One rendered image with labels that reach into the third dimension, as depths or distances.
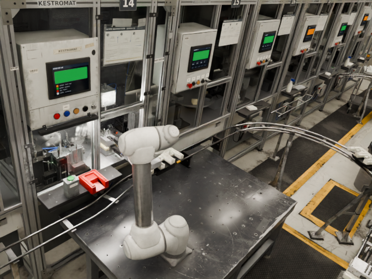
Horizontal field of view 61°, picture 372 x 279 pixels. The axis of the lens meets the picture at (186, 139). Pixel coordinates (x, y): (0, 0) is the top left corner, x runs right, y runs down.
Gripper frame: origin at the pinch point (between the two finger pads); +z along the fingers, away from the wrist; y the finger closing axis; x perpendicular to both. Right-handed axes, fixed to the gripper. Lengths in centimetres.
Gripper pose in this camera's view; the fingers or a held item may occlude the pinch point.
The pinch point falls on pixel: (110, 141)
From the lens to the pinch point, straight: 244.4
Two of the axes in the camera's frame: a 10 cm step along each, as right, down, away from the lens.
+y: 1.4, -8.5, -5.1
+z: -7.3, -4.3, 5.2
